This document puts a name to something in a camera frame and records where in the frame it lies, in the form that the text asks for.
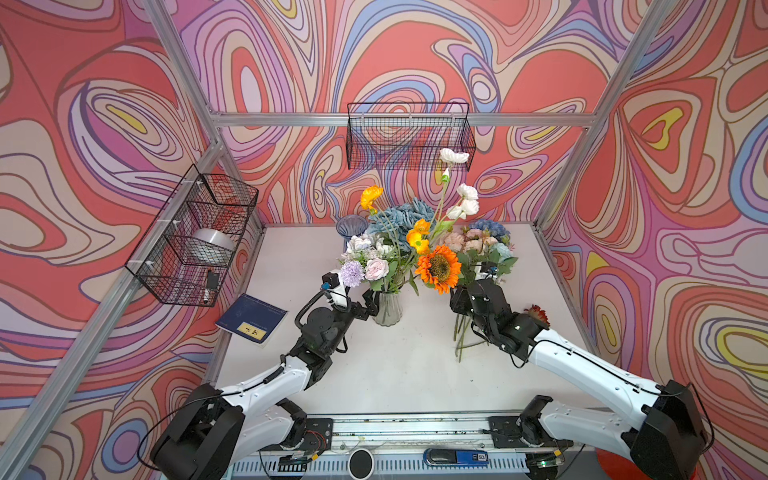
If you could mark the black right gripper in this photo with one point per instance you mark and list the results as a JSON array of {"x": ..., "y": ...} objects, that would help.
[{"x": 459, "y": 298}]

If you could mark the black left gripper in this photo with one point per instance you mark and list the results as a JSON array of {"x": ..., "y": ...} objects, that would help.
[{"x": 353, "y": 313}]

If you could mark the clear ribbed glass vase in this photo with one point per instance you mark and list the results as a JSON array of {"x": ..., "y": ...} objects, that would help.
[{"x": 390, "y": 309}]

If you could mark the orange sunflower stem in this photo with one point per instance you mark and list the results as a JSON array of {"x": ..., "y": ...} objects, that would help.
[{"x": 440, "y": 269}]

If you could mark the red flower with leaf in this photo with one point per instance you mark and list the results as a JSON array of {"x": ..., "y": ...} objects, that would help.
[{"x": 539, "y": 314}]

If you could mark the purple blue glass vase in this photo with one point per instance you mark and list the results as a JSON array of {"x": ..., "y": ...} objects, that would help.
[{"x": 351, "y": 225}]

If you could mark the orange poppy stem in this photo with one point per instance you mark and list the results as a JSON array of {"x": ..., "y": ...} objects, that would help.
[{"x": 368, "y": 202}]

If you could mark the white poppy stem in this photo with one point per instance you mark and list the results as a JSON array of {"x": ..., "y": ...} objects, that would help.
[{"x": 458, "y": 200}]

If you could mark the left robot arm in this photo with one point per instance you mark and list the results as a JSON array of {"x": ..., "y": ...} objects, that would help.
[{"x": 215, "y": 428}]

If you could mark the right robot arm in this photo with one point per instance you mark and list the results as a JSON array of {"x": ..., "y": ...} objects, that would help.
[{"x": 659, "y": 427}]

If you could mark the mixed flower bouquet pile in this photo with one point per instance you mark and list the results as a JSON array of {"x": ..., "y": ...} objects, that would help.
[{"x": 481, "y": 250}]

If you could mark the dark blue notebook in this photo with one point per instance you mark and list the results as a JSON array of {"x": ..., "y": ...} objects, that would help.
[{"x": 251, "y": 318}]

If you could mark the round black speaker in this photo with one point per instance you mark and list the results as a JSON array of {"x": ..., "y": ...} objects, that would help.
[{"x": 361, "y": 464}]

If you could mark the blue black device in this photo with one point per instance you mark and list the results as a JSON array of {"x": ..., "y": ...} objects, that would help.
[{"x": 460, "y": 458}]

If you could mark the white tape roll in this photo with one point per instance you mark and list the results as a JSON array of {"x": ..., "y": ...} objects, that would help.
[{"x": 211, "y": 247}]

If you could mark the red pen cup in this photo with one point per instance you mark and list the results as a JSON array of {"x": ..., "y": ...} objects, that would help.
[{"x": 619, "y": 468}]

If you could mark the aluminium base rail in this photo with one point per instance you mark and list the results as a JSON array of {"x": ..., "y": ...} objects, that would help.
[{"x": 398, "y": 442}]

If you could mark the black wire basket back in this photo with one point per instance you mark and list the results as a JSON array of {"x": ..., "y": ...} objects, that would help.
[{"x": 408, "y": 135}]

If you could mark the black wire basket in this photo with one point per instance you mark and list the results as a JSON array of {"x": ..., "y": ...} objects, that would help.
[
  {"x": 408, "y": 135},
  {"x": 201, "y": 225}
]

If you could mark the black wire basket left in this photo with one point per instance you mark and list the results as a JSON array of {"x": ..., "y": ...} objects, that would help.
[{"x": 201, "y": 225}]

